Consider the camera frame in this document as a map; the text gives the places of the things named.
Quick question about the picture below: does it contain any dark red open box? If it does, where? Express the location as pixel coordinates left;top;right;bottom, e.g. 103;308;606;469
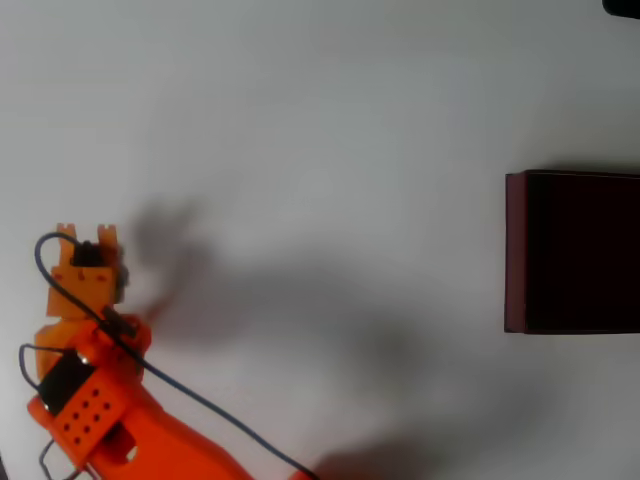
503;169;640;336

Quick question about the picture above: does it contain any black object at picture corner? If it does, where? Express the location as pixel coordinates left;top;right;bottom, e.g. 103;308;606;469
601;0;640;21

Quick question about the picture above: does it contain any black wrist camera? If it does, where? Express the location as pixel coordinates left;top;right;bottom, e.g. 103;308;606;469
71;239;107;268

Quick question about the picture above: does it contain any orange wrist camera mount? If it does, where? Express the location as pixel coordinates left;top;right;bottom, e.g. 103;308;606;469
53;222;122;271

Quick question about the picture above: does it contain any thin dark servo cable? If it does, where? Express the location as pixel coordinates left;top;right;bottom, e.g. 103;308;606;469
18;342;84;480

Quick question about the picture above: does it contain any blue camera cable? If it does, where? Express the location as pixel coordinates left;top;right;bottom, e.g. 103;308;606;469
33;231;317;480

